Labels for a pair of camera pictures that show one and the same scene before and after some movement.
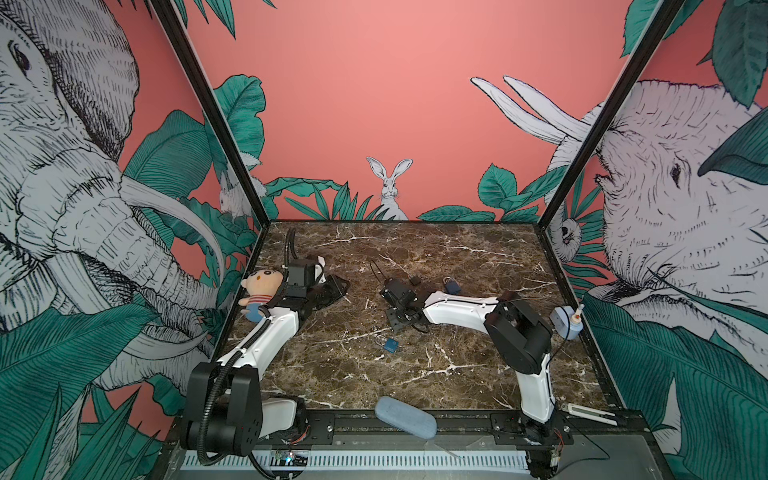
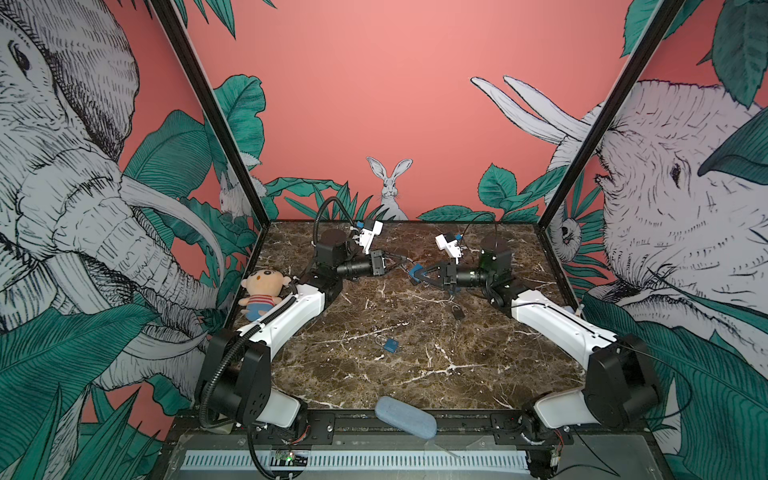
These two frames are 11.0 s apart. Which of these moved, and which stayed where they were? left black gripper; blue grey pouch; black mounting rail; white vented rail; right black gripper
Moved: right black gripper; left black gripper
Stayed: black mounting rail; blue grey pouch; white vented rail
